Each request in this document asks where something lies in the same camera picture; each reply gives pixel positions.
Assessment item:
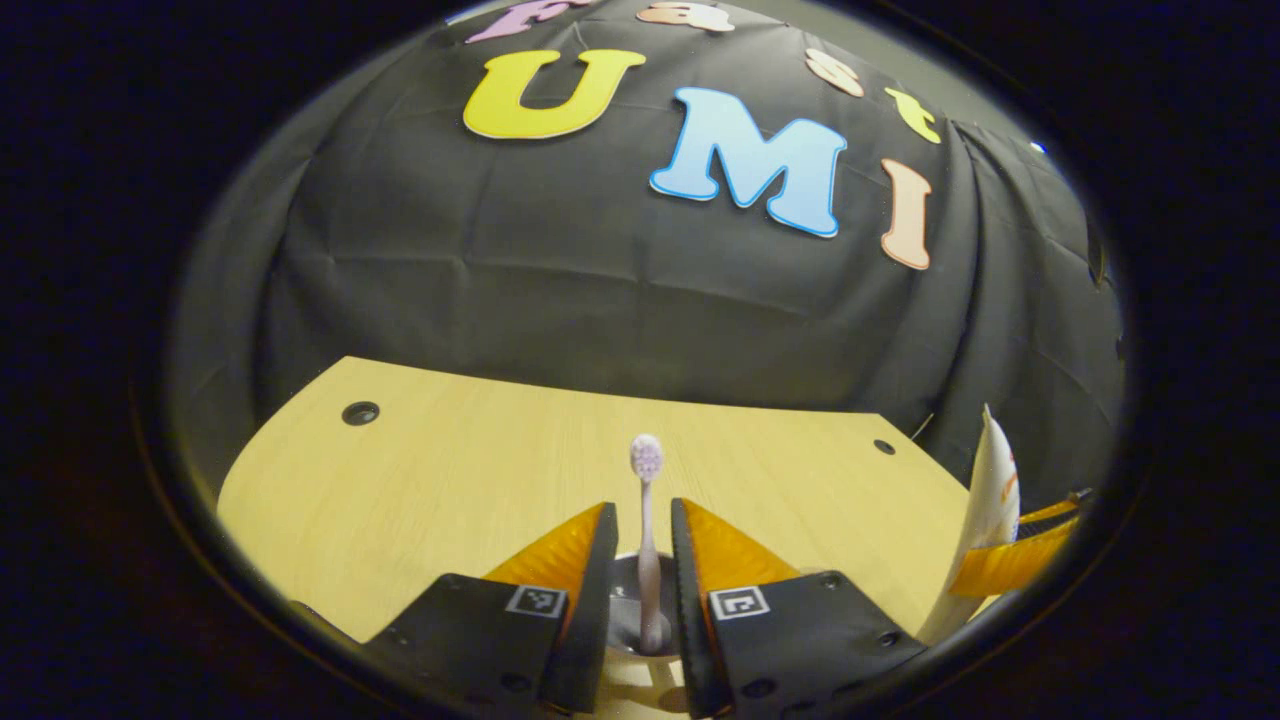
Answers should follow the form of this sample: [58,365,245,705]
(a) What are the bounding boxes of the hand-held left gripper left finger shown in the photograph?
[360,500,621,716]

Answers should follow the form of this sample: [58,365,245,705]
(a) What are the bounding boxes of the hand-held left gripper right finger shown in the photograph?
[670,497,929,720]

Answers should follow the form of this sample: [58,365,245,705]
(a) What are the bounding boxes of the white cup with wooden handle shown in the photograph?
[600,552,687,661]

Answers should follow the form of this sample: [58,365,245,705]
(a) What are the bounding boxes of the white toothpaste tube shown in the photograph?
[915,404,1023,647]

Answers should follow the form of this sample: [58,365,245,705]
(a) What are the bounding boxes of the pale pink toothbrush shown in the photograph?
[629,433,666,656]

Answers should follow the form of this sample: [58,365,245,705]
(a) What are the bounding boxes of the wooden desktop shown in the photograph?
[217,356,1001,720]

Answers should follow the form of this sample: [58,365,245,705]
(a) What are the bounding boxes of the black backdrop cloth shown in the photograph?
[165,0,1129,516]

